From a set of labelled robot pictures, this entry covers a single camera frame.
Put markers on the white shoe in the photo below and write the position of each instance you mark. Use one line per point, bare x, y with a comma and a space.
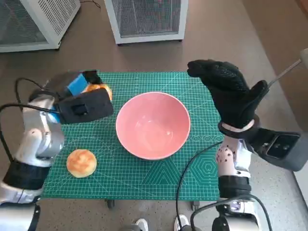
142, 225
182, 221

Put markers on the white mesh cabinet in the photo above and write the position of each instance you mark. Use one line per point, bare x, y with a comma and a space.
36, 21
146, 19

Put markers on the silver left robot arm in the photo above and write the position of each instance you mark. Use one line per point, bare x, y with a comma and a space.
33, 142

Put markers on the green cutting mat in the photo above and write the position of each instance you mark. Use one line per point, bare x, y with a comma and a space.
120, 173

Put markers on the grey metal rod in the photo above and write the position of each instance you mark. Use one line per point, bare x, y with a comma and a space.
281, 77

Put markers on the oblong orange toy bread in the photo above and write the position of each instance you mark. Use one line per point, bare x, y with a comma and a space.
109, 92

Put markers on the pink bowl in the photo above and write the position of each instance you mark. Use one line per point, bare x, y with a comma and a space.
154, 125

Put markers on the round toy bread bun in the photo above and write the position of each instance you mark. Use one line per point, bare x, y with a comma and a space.
81, 163

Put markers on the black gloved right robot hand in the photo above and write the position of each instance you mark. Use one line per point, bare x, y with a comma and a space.
228, 89

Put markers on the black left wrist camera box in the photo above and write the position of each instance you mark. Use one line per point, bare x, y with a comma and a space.
86, 107

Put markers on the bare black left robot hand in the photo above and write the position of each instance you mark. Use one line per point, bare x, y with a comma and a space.
78, 84

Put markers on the white block on rod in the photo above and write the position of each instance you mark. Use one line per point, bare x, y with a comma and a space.
304, 56

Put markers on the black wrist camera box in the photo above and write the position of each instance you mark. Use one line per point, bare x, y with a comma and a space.
86, 107
284, 149

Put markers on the black table caster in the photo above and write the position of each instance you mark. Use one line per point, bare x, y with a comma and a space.
195, 205
110, 204

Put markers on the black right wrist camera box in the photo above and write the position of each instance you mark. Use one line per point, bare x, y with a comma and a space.
284, 149

